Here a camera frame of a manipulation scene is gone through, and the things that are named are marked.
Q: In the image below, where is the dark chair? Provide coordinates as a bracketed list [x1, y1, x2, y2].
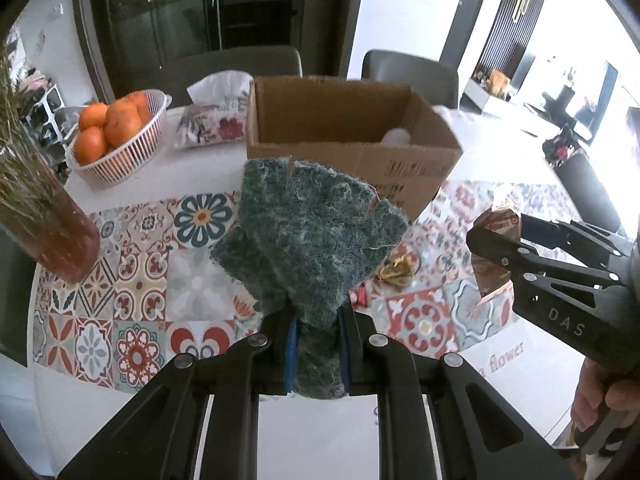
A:
[361, 50, 459, 110]
[144, 46, 303, 106]
[554, 152, 622, 233]

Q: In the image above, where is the brown cardboard box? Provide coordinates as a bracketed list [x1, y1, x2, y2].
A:
[246, 76, 462, 219]

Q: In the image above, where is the middle dark chair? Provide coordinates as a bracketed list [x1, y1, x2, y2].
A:
[361, 50, 459, 110]

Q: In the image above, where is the shoe rack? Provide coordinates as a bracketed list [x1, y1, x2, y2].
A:
[24, 84, 65, 144]

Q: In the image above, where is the white bunny plush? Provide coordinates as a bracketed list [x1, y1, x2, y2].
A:
[381, 128, 411, 145]

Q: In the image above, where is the right side dark chair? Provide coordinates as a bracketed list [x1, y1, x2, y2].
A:
[554, 152, 622, 233]

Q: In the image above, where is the green knitted cloth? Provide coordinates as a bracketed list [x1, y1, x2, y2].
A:
[210, 158, 409, 400]

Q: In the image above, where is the oranges pile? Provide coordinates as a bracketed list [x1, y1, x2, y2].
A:
[73, 91, 152, 166]

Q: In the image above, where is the glass vase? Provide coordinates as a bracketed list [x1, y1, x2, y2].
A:
[1, 146, 100, 284]

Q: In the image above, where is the white tv console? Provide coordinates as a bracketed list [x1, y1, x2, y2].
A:
[463, 79, 525, 117]

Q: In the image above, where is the floral tissue box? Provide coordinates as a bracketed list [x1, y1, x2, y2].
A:
[176, 70, 254, 148]

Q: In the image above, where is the yellow toy keychain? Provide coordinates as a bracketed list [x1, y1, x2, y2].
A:
[376, 254, 419, 288]

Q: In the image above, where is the black glass cabinet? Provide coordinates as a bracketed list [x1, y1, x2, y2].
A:
[73, 0, 360, 102]

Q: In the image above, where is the copper foil snack bag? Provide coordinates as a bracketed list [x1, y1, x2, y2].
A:
[469, 202, 522, 298]

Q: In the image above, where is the red candy wrapper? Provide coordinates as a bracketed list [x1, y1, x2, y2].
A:
[349, 281, 371, 310]

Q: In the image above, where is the white basket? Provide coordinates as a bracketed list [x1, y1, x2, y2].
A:
[65, 89, 172, 188]

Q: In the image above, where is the patterned table runner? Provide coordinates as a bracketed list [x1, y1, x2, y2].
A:
[30, 181, 578, 392]

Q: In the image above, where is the left dark chair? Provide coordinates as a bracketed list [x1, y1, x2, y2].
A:
[144, 46, 303, 106]

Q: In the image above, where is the dried flower bouquet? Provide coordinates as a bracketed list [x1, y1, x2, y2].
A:
[1, 42, 39, 168]

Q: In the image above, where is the right hand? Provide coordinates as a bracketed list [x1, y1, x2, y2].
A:
[570, 358, 640, 432]

